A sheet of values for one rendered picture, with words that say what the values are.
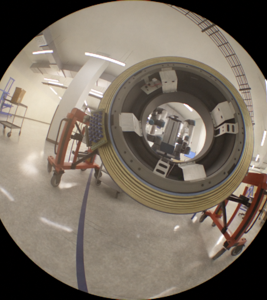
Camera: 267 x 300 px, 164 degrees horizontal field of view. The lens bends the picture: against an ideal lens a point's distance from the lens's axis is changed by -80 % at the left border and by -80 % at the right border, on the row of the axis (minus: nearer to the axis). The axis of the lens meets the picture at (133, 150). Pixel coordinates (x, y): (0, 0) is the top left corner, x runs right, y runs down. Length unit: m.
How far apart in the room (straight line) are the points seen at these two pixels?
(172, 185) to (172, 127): 1.81
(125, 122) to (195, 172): 0.66
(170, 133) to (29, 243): 2.64
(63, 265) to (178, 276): 0.77
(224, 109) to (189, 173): 0.67
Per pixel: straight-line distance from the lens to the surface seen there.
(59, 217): 0.96
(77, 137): 1.21
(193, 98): 1.18
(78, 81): 3.88
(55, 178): 1.22
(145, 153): 0.83
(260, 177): 1.29
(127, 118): 0.79
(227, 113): 1.00
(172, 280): 0.94
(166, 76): 1.05
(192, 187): 0.64
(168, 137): 2.20
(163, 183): 0.60
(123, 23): 3.89
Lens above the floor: 0.75
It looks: level
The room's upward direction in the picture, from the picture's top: 20 degrees clockwise
